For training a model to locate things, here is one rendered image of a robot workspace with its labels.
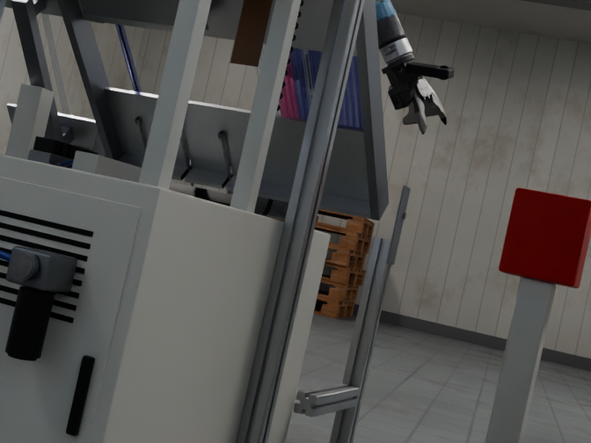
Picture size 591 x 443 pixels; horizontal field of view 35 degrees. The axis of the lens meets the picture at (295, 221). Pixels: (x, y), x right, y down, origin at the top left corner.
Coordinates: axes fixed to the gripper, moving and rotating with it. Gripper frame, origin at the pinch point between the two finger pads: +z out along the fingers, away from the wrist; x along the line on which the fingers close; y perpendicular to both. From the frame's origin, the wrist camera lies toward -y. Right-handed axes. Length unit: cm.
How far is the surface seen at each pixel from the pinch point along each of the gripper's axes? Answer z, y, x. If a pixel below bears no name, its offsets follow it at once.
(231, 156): -13, 28, 48
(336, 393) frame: 40, 9, 73
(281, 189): -1, 20, 46
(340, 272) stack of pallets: 87, 377, -516
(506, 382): 48, -22, 66
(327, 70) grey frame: -16, -24, 85
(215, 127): -20, 26, 52
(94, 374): 11, -8, 142
